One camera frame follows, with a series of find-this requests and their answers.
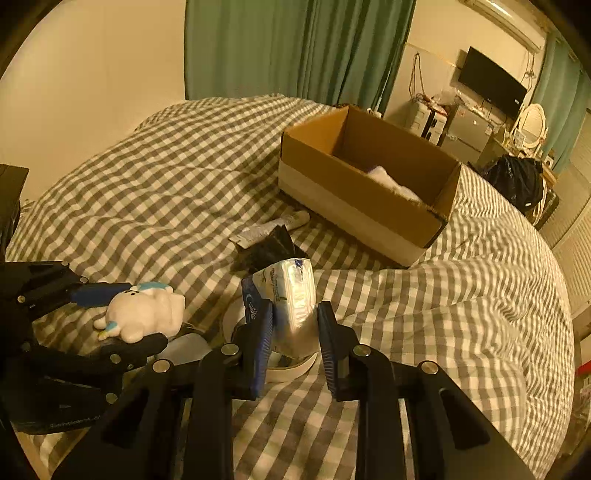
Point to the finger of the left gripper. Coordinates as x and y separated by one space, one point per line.
96 294
118 354

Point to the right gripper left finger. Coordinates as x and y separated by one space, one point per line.
175 421

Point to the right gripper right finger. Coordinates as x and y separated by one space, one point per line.
414 421

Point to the white plush toy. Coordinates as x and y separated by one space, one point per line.
142 310

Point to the beige tape roll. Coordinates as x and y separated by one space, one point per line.
281 368

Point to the blue white tissue pack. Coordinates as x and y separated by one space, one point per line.
290 287

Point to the black pouch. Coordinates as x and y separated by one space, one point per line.
275 247

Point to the grey checked duvet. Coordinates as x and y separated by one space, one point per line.
487 302

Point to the white louvred wardrobe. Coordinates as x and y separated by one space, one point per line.
568 229

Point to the brown cardboard box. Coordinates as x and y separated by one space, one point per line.
324 164

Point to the black jacket on chair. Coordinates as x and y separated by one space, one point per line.
518 180

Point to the wooden dressing table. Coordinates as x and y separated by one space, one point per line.
495 149

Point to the silver mini fridge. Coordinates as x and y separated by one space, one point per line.
465 134

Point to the white suitcase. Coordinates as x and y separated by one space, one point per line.
426 120

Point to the white oval mirror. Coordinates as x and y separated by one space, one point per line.
530 128

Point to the large green curtain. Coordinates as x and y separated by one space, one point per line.
330 52

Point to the small green curtain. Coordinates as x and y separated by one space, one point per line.
563 90

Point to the white air conditioner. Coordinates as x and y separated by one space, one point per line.
510 22

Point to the black wall television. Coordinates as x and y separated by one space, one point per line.
493 83

